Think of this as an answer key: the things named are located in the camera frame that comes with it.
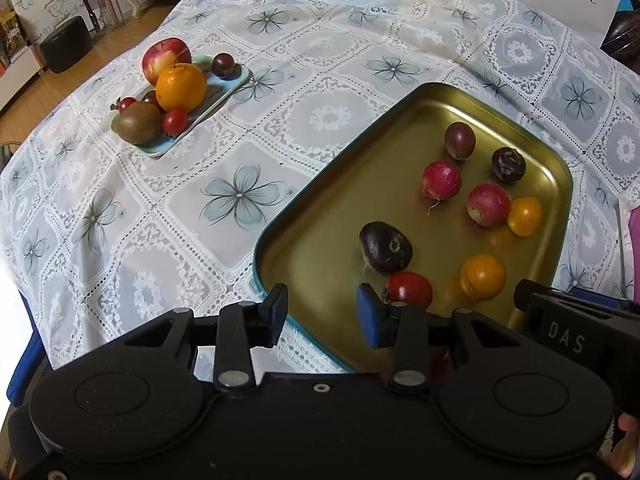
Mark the light blue plate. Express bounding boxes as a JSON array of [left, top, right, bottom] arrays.
[[111, 54, 252, 158]]

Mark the blue cloth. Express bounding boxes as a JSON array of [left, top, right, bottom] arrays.
[[6, 330, 51, 408]]

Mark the red apple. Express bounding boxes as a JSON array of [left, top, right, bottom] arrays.
[[142, 37, 192, 86]]

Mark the person's right hand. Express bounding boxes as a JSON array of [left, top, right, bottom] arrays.
[[612, 410, 640, 478]]

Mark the white low cabinet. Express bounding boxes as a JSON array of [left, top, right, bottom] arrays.
[[0, 45, 43, 111]]

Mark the wrinkled dark passion fruit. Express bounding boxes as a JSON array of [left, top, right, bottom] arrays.
[[491, 147, 527, 183]]

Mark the black speaker box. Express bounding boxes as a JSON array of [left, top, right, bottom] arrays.
[[39, 15, 94, 75]]

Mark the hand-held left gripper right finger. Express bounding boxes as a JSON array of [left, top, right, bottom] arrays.
[[356, 283, 526, 394]]

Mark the pink cloth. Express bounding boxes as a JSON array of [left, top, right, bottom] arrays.
[[627, 207, 640, 306]]

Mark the dark purple eggplant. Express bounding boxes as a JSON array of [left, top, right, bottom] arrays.
[[359, 221, 414, 275]]

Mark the gold metal tray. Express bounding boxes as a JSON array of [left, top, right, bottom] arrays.
[[252, 81, 575, 373]]

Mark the large orange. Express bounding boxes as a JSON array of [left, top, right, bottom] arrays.
[[155, 61, 208, 113]]

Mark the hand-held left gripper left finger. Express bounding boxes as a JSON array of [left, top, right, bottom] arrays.
[[117, 283, 289, 394]]

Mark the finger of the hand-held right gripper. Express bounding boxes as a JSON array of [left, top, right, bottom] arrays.
[[514, 279, 556, 333]]

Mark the red radish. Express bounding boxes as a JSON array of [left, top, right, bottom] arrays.
[[466, 182, 512, 227], [421, 160, 462, 216]]

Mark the dark leather bag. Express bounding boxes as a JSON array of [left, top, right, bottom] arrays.
[[600, 10, 640, 73]]

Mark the white paper bag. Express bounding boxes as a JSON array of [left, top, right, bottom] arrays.
[[491, 0, 626, 41]]

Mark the white floral lace tablecloth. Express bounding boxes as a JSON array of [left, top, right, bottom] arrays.
[[0, 0, 640, 376]]

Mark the brown kiwi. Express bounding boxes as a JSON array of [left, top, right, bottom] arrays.
[[116, 102, 163, 145]]

